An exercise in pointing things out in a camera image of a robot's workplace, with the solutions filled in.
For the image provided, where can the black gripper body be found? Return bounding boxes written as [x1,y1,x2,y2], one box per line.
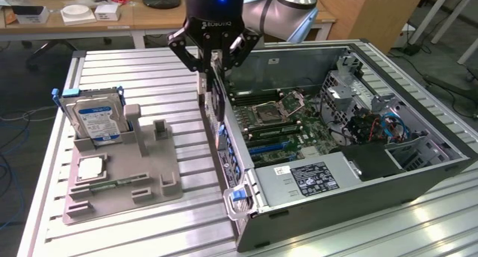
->
[185,0,248,50]

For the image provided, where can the RAM slot with white latches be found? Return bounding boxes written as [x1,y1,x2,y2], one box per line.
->
[233,93,282,104]
[230,88,281,100]
[245,122,304,135]

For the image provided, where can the black expansion slot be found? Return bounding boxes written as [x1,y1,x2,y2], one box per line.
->
[248,135,297,147]

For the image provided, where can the silver socket cover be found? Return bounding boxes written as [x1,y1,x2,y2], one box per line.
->
[278,88,308,115]

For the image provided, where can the white box with label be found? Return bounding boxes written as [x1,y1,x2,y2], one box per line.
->
[93,3,124,22]

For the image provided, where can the CPU socket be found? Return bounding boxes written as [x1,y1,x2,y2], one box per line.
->
[253,101,289,127]

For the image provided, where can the silver perforated drive cage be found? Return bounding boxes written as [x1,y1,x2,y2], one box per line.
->
[321,55,377,106]

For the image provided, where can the white boxes on desk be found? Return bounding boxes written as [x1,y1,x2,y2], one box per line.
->
[59,4,98,26]

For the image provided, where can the RAM stick with white label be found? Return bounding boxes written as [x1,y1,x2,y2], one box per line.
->
[249,125,301,139]

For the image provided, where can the blue disk caddy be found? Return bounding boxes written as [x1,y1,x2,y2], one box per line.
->
[51,83,132,140]

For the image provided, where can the wooden cabinet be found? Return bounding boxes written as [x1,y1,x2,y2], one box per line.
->
[317,0,431,53]

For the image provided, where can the hard disk with blue label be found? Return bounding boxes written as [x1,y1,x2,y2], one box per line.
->
[73,99,125,146]

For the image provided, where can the wooden desk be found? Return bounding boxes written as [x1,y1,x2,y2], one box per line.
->
[0,0,337,42]

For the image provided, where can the black office chair base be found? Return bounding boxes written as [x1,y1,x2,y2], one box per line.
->
[22,38,75,70]

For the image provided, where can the white box with black lid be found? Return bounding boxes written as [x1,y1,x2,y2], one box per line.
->
[10,5,51,25]

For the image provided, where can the grey parts rack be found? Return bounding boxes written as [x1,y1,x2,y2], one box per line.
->
[62,102,185,226]

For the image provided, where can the silver CPU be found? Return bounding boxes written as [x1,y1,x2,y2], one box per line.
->
[78,157,105,180]

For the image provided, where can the grey power supply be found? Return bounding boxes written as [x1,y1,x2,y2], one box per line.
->
[254,152,364,208]

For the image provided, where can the green RAM stick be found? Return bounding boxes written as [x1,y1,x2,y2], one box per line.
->
[89,176,138,191]

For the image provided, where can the black plastic shroud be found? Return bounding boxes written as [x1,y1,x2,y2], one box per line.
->
[344,143,408,183]

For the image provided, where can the black floor stand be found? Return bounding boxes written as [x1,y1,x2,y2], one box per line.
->
[424,73,478,101]

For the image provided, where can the silver disk bay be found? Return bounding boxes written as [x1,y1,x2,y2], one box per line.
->
[385,135,456,172]

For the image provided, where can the black PC case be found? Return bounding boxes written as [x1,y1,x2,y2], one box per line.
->
[197,43,478,252]

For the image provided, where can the blue wire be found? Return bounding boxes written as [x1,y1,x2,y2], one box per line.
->
[380,112,413,143]

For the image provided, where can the white metal table frame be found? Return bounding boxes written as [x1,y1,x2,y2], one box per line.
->
[407,0,478,64]

